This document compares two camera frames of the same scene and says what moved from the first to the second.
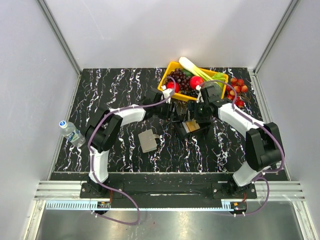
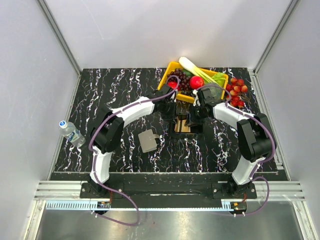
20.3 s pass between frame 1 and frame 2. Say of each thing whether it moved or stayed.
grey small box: stayed
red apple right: stayed
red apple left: stayed
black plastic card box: moved
